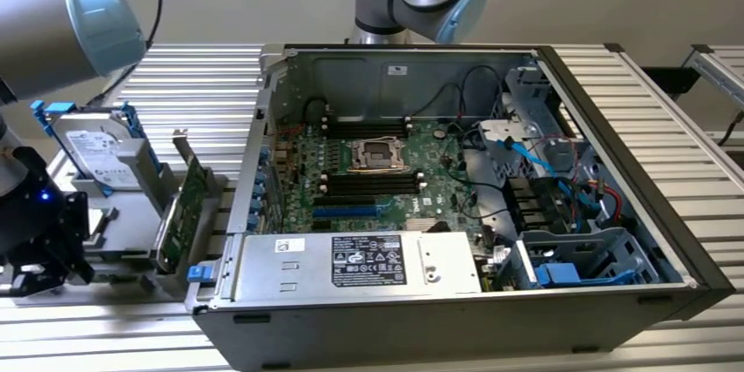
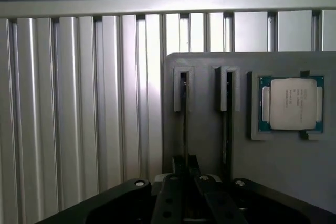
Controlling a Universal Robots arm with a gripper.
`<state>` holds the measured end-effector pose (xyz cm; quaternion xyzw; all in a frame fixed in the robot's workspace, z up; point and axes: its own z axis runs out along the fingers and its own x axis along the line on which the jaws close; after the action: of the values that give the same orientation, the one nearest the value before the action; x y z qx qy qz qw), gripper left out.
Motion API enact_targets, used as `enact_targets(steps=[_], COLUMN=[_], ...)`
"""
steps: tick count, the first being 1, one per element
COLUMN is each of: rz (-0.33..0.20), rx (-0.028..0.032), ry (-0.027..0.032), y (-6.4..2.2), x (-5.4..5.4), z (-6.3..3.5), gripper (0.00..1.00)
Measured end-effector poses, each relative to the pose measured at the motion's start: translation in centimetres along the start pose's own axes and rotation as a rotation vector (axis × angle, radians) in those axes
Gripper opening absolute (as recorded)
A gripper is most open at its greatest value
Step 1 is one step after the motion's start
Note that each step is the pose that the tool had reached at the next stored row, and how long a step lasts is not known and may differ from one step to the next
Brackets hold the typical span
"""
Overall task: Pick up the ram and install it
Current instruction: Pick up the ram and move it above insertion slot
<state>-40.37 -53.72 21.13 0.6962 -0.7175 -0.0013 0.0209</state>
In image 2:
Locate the CPU with silver lid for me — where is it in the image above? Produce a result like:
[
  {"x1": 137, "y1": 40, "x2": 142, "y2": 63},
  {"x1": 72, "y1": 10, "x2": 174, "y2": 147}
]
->
[{"x1": 258, "y1": 76, "x2": 325, "y2": 133}]

